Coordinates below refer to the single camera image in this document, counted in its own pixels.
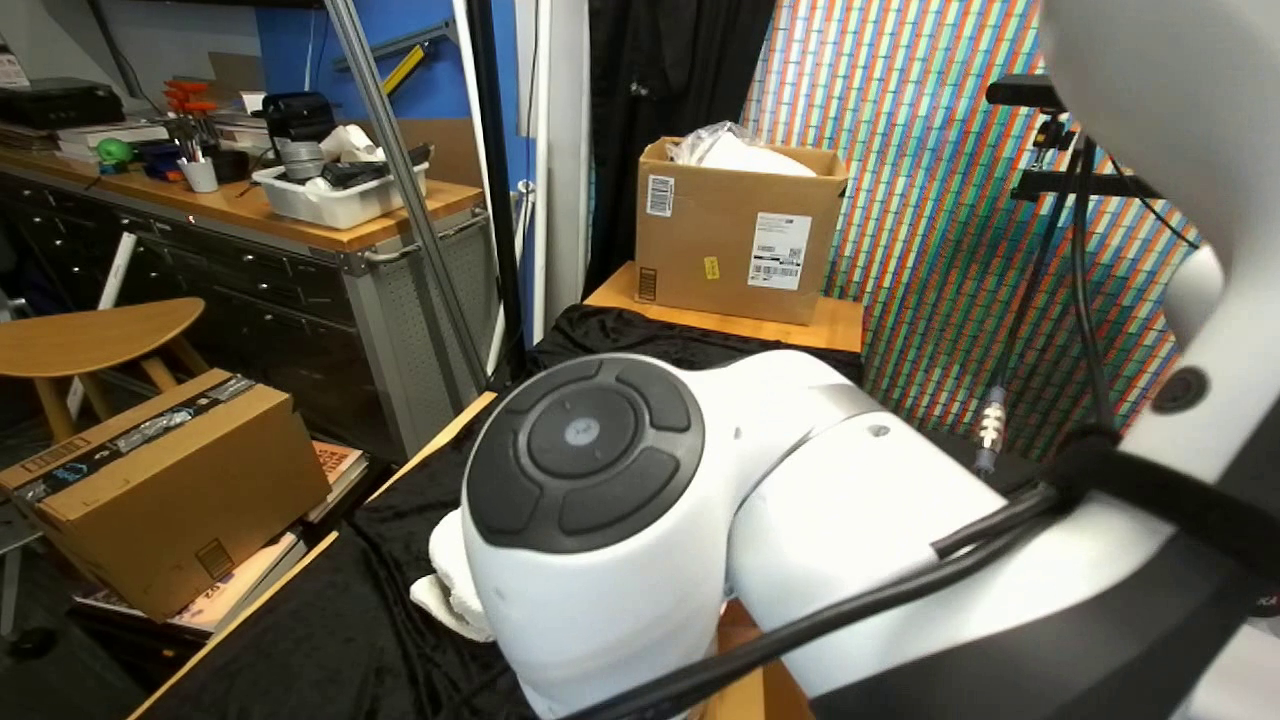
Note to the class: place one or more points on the small white cloth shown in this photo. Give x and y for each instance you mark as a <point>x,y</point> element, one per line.
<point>447,587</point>

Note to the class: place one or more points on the black stand pole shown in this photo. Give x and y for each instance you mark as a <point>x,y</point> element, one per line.
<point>484,161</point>

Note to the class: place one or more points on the small green bench item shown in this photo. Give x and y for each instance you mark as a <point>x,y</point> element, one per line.
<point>115,149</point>

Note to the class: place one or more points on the black power tool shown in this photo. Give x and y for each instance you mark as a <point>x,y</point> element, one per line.
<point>296,123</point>

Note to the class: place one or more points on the multicolour patterned backdrop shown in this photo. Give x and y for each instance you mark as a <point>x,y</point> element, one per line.
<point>907,200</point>

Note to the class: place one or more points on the wooden stool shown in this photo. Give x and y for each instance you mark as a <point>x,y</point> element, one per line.
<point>93,337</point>

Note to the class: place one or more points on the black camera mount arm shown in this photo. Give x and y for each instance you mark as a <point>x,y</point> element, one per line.
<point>1067,182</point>

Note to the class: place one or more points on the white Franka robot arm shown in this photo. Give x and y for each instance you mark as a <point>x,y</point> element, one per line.
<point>827,492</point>

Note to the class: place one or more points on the cardboard box with black tape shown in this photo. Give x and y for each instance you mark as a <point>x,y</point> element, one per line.
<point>175,492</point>

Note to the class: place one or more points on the black velvet table cloth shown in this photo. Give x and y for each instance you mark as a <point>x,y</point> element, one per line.
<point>362,624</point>

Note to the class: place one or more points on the wooden top workbench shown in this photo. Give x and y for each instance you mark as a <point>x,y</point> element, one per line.
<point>203,287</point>

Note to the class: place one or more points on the blue panel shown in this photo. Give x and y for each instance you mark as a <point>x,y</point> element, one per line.
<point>320,52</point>

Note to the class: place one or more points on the cardboard box with white label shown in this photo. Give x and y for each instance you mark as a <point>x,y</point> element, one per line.
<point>721,225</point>

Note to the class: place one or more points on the white plastic bin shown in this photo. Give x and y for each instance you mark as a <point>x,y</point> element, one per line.
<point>335,200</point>

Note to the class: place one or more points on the black curtain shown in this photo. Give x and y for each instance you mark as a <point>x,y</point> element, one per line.
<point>664,64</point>

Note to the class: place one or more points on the black flat case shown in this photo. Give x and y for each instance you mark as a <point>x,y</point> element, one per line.
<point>62,106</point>

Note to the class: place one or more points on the orange red bench item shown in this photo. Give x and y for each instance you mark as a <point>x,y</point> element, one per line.
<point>191,96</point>

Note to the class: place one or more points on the silver metal pole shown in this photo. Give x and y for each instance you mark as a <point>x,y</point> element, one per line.
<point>385,144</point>

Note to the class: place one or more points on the black bar camera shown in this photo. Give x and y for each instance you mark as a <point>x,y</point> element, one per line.
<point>1023,88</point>

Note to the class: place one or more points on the white cup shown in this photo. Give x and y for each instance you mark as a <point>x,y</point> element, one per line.
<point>203,173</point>

